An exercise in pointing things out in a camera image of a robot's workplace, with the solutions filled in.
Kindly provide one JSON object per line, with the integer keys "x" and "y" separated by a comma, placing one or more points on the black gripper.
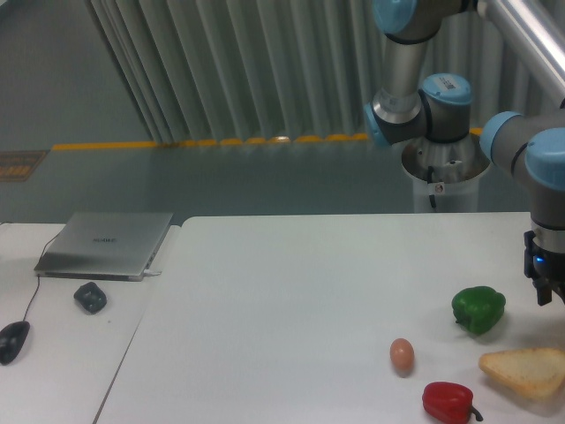
{"x": 545, "y": 270}

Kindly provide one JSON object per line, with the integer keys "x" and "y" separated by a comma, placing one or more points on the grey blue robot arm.
{"x": 437, "y": 111}

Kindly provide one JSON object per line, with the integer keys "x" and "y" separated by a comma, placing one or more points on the green bell pepper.
{"x": 478, "y": 309}

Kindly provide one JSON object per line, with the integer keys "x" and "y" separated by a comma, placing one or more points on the red bell pepper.
{"x": 450, "y": 402}

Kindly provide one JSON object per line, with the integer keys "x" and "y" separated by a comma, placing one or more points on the toast bread slice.
{"x": 533, "y": 373}

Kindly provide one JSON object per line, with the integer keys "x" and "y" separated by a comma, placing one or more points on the brown egg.
{"x": 401, "y": 354}

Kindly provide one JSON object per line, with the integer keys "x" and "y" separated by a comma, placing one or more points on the grey pleated curtain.
{"x": 222, "y": 70}

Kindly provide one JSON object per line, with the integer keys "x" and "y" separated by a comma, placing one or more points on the silver closed laptop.
{"x": 105, "y": 246}

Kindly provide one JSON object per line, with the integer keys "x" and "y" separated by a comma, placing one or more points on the dark crumpled small object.
{"x": 91, "y": 298}

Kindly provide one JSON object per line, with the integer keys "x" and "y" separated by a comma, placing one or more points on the black computer mouse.
{"x": 13, "y": 337}

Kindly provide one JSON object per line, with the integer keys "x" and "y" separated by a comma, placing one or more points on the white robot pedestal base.
{"x": 445, "y": 177}

